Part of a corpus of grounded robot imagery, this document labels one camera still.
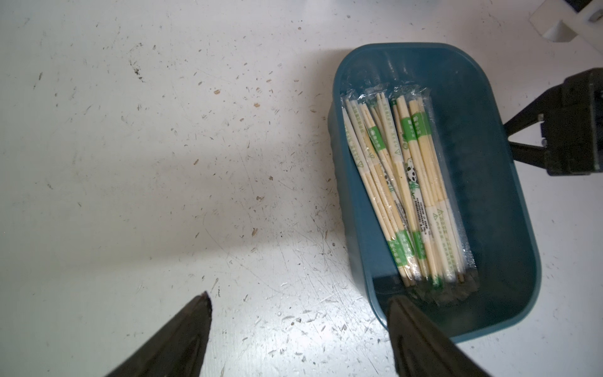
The wrapped chopsticks pair box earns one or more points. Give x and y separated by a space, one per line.
425 139
384 204

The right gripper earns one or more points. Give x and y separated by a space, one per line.
571 118

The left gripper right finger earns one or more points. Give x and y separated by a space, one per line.
420 347

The wrapped chopsticks pair box right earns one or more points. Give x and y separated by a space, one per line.
425 139

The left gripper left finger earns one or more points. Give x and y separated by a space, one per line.
178 348

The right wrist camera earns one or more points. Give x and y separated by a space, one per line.
562 21

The chopsticks pair panda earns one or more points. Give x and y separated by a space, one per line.
428 252

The teal plastic storage box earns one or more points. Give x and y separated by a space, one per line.
430 196

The wrapped chopsticks pair box left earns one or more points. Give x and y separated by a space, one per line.
384 204

